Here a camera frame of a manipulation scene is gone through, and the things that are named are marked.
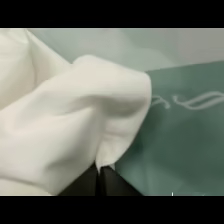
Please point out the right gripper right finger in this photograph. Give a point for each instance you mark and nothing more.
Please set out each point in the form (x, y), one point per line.
(115, 185)

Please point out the white shirt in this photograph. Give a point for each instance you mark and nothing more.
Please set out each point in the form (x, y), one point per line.
(63, 116)

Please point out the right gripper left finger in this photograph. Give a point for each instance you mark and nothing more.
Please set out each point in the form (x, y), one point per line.
(85, 185)

